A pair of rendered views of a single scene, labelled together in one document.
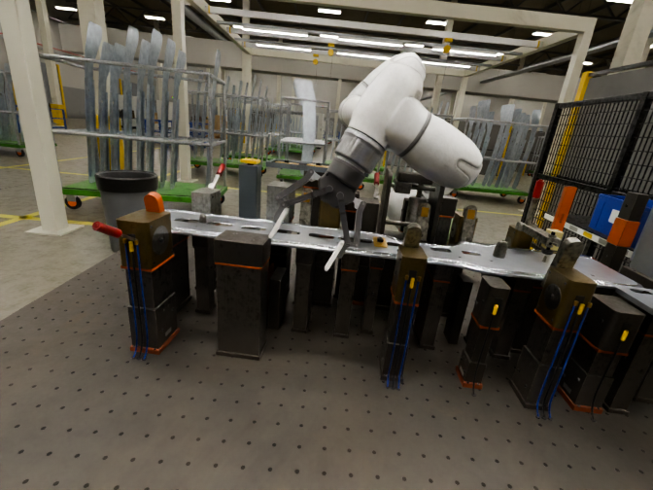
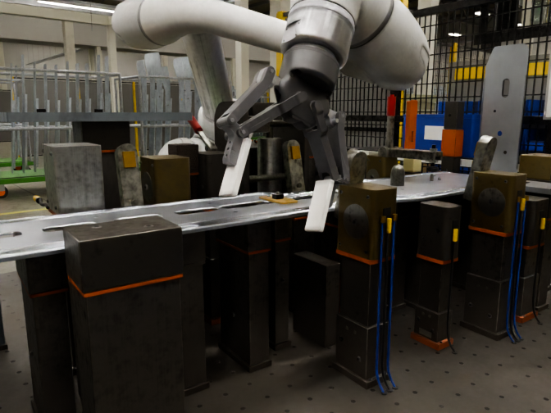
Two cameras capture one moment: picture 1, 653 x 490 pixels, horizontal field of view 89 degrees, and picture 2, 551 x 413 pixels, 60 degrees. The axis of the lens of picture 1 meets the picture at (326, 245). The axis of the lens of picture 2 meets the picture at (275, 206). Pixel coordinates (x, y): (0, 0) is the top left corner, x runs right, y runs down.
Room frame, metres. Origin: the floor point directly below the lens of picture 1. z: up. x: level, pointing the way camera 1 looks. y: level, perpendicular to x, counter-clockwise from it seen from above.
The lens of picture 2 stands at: (0.22, 0.41, 1.16)
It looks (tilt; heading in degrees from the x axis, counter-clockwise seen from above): 11 degrees down; 322
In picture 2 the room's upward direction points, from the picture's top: straight up
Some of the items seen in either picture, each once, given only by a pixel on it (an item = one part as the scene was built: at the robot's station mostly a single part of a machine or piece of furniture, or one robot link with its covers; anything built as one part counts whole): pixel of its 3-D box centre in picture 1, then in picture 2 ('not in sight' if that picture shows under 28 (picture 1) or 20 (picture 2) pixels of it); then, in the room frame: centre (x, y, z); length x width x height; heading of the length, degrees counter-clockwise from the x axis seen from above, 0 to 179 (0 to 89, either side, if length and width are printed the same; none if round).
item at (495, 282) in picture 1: (483, 336); (441, 277); (0.72, -0.41, 0.84); 0.10 x 0.05 x 0.29; 177
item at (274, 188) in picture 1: (280, 241); (78, 255); (1.12, 0.17, 0.90); 0.13 x 0.08 x 0.41; 177
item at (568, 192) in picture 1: (545, 262); (407, 188); (1.04, -0.73, 0.95); 0.03 x 0.01 x 0.50; 87
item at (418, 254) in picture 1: (400, 318); (369, 287); (0.73, -0.20, 0.87); 0.12 x 0.07 x 0.35; 177
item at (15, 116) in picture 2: (319, 167); (100, 116); (1.27, 0.06, 1.16); 0.37 x 0.14 x 0.02; 87
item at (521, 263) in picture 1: (372, 243); (271, 204); (0.91, -0.13, 1.00); 1.38 x 0.22 x 0.02; 87
